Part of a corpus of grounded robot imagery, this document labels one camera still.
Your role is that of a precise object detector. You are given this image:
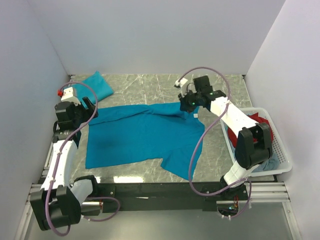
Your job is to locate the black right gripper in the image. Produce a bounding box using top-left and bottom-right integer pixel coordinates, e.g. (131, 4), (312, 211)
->
(177, 88), (201, 115)

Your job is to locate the blue polo t-shirt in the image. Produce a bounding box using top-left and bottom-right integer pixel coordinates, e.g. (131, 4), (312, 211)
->
(85, 102), (205, 180)

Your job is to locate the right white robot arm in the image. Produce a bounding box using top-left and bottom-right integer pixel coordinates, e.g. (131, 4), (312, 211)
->
(174, 76), (273, 200)

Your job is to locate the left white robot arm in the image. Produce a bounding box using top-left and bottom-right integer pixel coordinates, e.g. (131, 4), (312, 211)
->
(30, 97), (100, 237)

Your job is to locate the folded teal t-shirt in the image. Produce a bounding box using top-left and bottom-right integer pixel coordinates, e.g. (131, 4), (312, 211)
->
(72, 71), (114, 105)

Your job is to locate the red t-shirt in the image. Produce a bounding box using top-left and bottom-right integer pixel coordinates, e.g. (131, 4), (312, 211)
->
(226, 112), (274, 146)

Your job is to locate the light blue t-shirt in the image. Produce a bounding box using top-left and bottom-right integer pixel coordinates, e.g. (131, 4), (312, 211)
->
(253, 152), (280, 173)

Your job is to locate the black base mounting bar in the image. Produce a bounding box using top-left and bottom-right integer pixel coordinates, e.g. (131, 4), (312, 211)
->
(94, 181), (226, 213)

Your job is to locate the white plastic laundry basket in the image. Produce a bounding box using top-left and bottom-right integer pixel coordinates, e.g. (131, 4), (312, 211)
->
(220, 107), (292, 177)

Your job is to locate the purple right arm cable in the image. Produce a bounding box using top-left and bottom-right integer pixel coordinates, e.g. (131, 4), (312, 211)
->
(177, 66), (252, 219)

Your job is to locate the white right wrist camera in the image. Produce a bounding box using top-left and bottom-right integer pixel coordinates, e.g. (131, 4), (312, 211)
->
(174, 78), (190, 97)

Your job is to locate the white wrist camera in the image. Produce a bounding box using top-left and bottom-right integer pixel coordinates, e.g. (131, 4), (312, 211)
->
(57, 87), (81, 106)
(174, 78), (190, 97)

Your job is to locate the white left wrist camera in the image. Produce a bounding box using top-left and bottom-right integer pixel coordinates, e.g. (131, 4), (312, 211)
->
(57, 87), (81, 106)

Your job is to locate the aluminium rail frame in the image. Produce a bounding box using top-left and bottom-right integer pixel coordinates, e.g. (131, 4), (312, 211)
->
(14, 74), (291, 240)

